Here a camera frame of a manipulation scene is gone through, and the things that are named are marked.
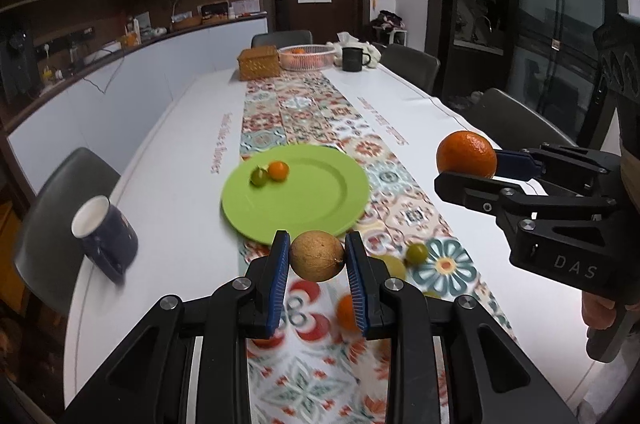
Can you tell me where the green plate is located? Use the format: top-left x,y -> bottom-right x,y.
221,144 -> 370,244

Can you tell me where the orange mandarin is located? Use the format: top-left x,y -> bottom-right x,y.
267,161 -> 290,182
436,130 -> 498,178
252,336 -> 284,349
335,294 -> 360,333

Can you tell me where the large yellow-green pear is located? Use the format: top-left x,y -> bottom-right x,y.
369,255 -> 407,282

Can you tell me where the white tissue cloth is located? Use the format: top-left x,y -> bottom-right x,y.
326,32 -> 382,70

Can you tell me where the small green lime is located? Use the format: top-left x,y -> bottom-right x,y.
405,243 -> 428,267
250,166 -> 270,188

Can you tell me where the clear fruit bowl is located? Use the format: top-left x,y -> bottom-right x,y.
278,44 -> 335,72

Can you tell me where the grey chair near right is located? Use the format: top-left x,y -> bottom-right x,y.
463,88 -> 575,150

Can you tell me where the dark blue mug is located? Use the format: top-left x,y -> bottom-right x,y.
70,196 -> 138,285

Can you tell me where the brown kiwi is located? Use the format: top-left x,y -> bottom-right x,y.
290,230 -> 344,282

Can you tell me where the person right hand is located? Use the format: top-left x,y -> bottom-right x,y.
582,292 -> 616,330

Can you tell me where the grey chair far right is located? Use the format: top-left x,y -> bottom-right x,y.
380,44 -> 440,94

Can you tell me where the grey chair near left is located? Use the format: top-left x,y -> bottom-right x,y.
14,148 -> 119,317

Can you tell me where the grey chair table head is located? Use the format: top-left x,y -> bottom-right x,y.
250,30 -> 314,49

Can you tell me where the wicker basket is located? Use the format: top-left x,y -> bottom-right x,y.
236,46 -> 281,82

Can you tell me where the grey chair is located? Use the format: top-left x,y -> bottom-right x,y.
14,148 -> 119,317
380,44 -> 440,94
463,88 -> 575,150

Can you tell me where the black coffee machine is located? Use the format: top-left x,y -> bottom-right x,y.
1,31 -> 42,103

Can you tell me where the patterned table runner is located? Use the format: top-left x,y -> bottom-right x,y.
222,72 -> 508,423

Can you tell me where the black mug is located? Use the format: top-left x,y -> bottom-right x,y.
342,47 -> 371,72

